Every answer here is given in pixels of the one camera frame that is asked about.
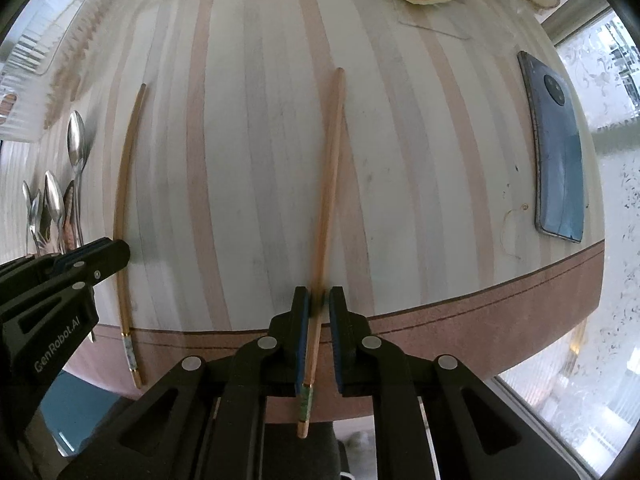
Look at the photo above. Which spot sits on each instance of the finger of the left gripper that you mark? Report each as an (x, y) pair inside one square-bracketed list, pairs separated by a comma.
[(95, 252)]

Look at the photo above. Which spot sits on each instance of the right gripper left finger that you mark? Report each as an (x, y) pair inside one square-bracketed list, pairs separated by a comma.
[(286, 362)]

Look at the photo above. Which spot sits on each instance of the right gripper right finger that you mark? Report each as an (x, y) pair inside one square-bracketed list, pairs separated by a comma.
[(347, 330)]

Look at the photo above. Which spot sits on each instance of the wooden chopstick green band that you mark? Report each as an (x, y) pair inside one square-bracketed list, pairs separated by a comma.
[(322, 246)]

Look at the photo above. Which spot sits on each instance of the medium steel spoon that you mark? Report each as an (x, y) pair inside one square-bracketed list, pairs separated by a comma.
[(56, 207)]

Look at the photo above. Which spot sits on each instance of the small steel spoon patterned handle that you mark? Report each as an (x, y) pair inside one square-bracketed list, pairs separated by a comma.
[(34, 228)]

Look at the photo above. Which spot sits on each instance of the small steel teaspoon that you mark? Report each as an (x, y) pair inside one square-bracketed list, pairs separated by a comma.
[(28, 209)]

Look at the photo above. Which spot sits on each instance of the large steel serving spoon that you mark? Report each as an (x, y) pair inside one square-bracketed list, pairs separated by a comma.
[(77, 154)]

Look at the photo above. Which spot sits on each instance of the wooden chopstick pearl band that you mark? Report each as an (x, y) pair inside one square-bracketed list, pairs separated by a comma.
[(119, 231)]

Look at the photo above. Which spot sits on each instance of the clear plastic utensil holder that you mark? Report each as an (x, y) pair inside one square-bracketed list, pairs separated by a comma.
[(46, 62)]

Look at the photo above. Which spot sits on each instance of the blue smartphone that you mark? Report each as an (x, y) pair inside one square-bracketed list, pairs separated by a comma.
[(560, 187)]

